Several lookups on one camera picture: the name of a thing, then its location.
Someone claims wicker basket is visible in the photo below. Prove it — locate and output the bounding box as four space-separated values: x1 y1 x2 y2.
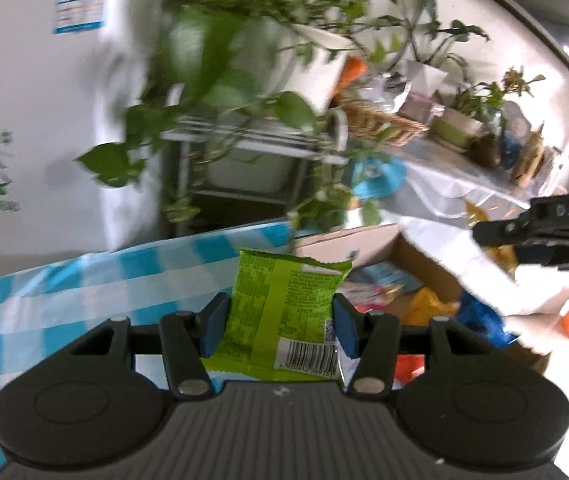
345 102 430 147

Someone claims cardboard box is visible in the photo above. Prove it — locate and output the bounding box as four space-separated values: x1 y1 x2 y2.
295 222 553 376

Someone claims large white plant pot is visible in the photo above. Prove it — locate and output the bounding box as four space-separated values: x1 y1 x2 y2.
244 20 355 111

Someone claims pink box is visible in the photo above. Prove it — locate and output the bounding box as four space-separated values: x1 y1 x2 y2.
399 92 445 121

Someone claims green leafy plant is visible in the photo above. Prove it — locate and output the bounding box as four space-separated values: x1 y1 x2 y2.
379 0 490 73

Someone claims small reddish leafed plant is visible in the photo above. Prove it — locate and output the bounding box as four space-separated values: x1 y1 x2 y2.
452 67 545 116

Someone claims blue jar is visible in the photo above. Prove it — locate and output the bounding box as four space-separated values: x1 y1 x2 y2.
499 132 523 171

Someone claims orange plastic object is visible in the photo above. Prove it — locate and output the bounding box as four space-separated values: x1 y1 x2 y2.
337 57 368 93

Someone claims large pothos plant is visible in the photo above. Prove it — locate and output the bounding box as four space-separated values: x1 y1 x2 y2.
77 0 405 233

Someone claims light blue snack packet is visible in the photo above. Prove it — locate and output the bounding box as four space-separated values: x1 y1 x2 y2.
355 262 423 293

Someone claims dark brown pot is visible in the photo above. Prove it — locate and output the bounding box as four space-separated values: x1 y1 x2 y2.
469 132 503 168

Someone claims red snack packet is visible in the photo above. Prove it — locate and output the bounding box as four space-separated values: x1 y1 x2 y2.
395 354 426 386

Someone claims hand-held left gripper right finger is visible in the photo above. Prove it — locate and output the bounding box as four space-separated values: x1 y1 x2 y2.
332 294 495 401

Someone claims green snack packet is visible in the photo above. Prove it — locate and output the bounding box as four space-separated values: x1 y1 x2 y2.
199 247 354 383

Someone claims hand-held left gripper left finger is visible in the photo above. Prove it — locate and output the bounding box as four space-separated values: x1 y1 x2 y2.
67 292 230 401

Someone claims blue plastic bag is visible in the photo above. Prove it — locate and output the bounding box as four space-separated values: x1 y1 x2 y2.
352 157 408 198

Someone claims white plastic basin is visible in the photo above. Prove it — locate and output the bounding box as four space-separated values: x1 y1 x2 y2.
204 147 298 193

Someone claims clear plastic bag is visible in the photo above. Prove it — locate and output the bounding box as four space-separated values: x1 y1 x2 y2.
365 72 413 111

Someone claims white refrigerator with green print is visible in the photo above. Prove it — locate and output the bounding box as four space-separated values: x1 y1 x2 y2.
0 0 165 261

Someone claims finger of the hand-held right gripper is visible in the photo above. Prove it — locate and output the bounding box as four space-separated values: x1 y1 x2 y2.
472 216 534 249

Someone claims golden snack packet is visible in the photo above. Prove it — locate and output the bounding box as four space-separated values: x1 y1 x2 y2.
463 199 519 278

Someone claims brown woven jar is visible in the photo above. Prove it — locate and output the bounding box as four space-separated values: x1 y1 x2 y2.
512 125 548 186

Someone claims small white plant pot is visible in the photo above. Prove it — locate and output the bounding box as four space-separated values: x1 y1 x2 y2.
405 60 448 96

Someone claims blue white checkered tablecloth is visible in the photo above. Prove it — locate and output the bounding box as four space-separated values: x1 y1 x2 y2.
0 219 295 480

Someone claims green round plant pot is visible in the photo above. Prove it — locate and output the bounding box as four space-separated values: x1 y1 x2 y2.
429 107 483 153

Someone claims metal plant rack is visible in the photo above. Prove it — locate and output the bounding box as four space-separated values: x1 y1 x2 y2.
159 107 350 238

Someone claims yellow snack packet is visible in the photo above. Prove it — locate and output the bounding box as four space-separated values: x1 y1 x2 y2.
407 287 460 326

